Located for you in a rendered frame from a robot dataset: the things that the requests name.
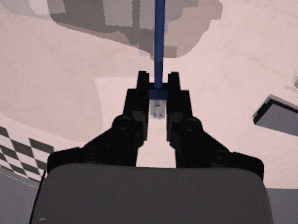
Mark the dark blue cable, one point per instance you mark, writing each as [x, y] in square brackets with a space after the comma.
[159, 42]

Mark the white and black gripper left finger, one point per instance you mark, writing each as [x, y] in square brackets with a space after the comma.
[114, 146]

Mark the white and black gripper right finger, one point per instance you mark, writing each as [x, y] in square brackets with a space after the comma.
[198, 148]

